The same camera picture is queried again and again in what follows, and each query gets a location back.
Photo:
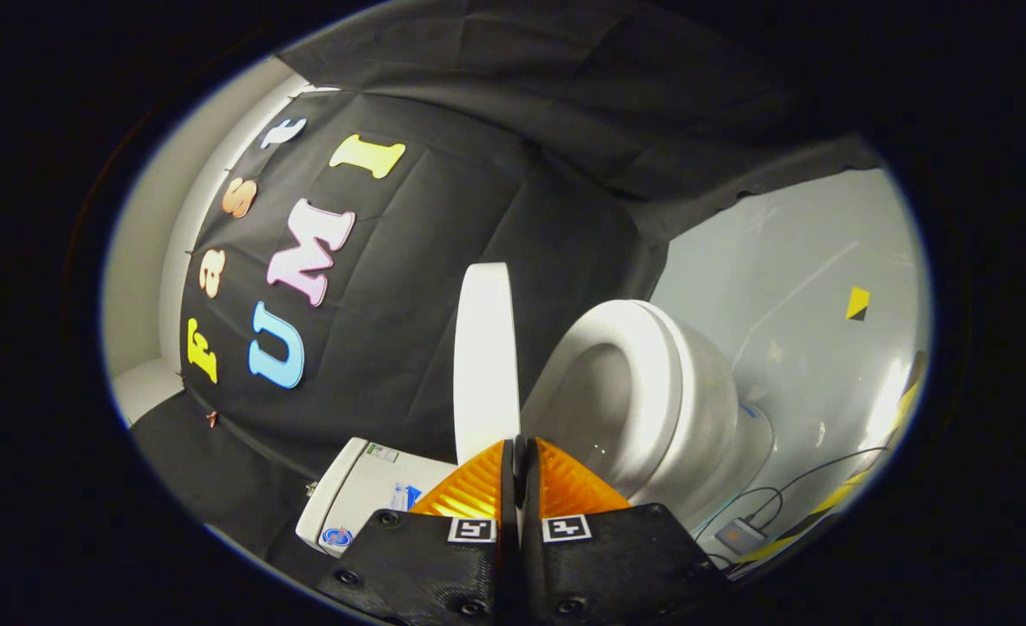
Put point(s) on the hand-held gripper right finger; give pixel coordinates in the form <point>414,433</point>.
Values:
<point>617,574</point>

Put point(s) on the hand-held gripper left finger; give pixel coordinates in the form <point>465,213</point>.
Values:
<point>443,574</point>

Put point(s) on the white toilet tank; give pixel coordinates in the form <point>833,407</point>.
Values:
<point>365,496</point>

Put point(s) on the white toilet bowl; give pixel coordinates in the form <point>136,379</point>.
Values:
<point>722,409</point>

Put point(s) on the small grey device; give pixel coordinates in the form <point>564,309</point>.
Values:
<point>742,536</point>

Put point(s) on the yellow black striped floor tape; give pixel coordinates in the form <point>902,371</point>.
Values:
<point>843,500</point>

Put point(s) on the black backdrop cloth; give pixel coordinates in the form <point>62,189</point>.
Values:
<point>409,287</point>

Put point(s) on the yellow black floor sticker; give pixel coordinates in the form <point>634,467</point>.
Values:
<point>857,303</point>

